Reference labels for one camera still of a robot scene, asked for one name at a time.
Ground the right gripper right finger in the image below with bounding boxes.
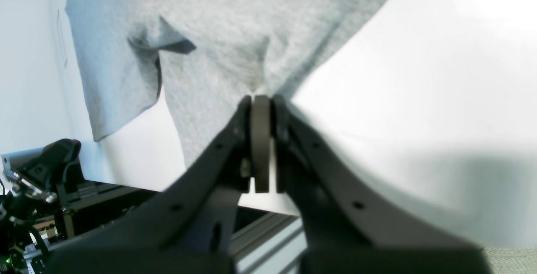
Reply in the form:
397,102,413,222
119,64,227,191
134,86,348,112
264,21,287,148
251,96,491,274

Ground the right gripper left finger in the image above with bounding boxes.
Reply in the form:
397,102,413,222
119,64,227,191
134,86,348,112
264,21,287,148
45,97,252,274

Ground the grey T-shirt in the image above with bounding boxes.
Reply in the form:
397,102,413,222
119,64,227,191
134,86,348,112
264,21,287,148
65,0,387,166

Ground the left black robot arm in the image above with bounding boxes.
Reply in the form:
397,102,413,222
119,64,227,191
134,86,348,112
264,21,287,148
0,138,82,274

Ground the aluminium extrusion frame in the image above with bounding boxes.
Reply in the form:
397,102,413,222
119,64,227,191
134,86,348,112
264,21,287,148
229,213,307,274

